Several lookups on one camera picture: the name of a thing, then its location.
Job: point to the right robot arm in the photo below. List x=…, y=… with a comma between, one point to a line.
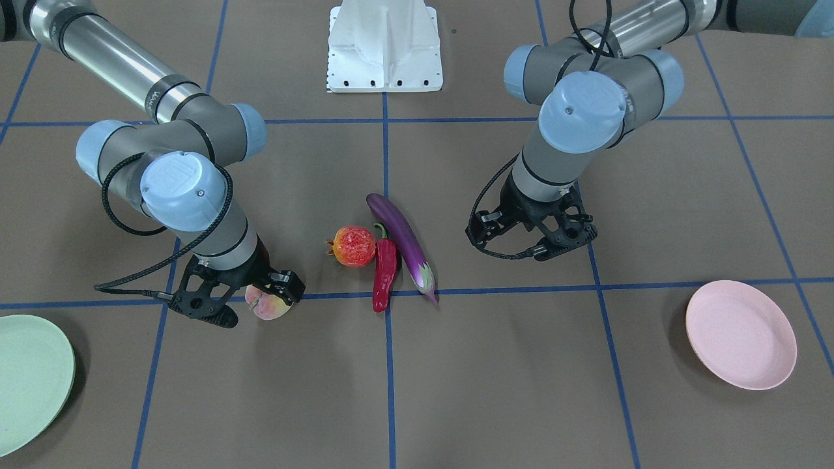
x=169, y=176

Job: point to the purple eggplant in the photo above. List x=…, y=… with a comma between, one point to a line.
x=403, y=236

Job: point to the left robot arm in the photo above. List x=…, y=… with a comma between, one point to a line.
x=595, y=88

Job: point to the yellow pink peach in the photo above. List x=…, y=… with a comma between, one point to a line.
x=264, y=305

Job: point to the red chili pepper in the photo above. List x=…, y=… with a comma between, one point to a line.
x=386, y=270

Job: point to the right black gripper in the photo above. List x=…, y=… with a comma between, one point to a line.
x=255, y=264

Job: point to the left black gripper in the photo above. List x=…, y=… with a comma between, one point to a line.
x=522, y=204

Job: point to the pink plate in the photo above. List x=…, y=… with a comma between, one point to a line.
x=741, y=335

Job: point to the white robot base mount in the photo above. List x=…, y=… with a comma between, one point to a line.
x=383, y=46

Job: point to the light green plate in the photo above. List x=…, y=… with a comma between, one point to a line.
x=38, y=370

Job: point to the red orange pomegranate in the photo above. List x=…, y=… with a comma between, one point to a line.
x=353, y=246

